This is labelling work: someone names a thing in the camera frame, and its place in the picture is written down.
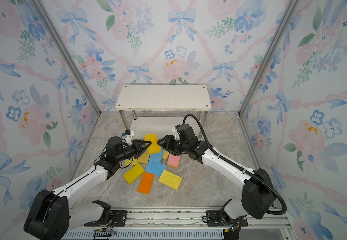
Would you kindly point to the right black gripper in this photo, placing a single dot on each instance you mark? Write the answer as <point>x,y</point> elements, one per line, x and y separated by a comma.
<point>174,145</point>

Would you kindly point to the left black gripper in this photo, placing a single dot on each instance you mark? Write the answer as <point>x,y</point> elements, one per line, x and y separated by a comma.
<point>135,146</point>

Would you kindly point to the blue sponge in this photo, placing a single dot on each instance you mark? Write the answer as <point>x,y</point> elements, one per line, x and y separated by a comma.
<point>156,158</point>
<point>156,169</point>

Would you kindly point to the pink sponge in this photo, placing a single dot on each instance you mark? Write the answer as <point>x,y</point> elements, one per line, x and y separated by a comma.
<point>173,161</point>

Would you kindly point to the yellow porous sponge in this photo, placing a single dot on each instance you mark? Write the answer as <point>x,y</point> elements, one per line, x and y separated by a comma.
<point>170,180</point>

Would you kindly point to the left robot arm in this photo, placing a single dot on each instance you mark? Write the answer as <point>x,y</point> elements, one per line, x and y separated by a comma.
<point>52,213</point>

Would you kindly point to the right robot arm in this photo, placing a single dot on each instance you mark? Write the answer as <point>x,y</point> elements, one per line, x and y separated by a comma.
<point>257,192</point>

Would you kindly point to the white two-tier shelf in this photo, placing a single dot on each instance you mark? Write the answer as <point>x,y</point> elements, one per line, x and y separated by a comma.
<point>160,98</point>

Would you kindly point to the tan yellow sponge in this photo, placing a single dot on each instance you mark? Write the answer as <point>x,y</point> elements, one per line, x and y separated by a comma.
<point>144,158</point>

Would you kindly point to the small tan sponge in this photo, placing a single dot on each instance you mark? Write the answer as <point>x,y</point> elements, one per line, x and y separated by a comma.
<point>165,155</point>

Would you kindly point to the pale yellow sponge far left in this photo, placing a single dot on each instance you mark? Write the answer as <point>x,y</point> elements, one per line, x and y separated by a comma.
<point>130,162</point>

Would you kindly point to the bright yellow sponge left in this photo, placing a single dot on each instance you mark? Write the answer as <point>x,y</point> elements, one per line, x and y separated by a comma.
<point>134,173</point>

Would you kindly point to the orange sponge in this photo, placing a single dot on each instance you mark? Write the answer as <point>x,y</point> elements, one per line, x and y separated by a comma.
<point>146,183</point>

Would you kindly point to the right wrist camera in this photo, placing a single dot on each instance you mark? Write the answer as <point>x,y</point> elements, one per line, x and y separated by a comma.
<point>175,133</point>

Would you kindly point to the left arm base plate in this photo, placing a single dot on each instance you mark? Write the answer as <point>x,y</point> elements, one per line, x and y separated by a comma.
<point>110,219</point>

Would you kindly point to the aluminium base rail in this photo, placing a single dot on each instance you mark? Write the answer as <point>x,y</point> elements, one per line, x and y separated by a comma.
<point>177,217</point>

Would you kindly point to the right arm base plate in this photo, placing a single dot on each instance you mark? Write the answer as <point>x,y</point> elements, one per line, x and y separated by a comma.
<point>218,219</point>

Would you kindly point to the left aluminium corner post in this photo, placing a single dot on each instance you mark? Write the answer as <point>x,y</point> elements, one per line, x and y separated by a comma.
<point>66,56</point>

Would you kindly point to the aluminium corner post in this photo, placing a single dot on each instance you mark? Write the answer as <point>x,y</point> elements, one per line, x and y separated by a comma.
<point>272,48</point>
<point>66,56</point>

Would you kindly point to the right aluminium corner post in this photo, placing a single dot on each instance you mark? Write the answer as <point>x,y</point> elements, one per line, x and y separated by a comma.
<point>272,48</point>

